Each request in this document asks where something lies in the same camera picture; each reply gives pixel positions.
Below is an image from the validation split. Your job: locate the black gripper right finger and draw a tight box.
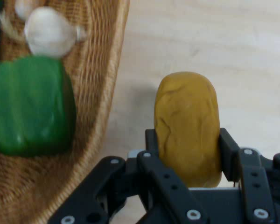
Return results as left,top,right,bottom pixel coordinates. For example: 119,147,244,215
218,127,280,224

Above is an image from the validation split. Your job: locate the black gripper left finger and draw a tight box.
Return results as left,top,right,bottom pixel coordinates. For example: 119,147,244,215
48,128,210,224

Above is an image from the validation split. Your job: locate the brown potato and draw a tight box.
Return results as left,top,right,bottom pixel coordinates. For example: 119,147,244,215
153,71,223,189

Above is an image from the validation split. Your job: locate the woven wicker basket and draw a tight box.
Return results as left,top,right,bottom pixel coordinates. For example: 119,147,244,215
0,0,131,224

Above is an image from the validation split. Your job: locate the green bell pepper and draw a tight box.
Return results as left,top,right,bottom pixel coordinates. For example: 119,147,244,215
0,56,77,157

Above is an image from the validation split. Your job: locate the white garlic bulb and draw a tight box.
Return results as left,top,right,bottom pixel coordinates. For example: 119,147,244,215
0,6,87,58

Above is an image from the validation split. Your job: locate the beige mushroom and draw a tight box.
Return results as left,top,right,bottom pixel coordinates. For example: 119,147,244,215
14,0,45,20

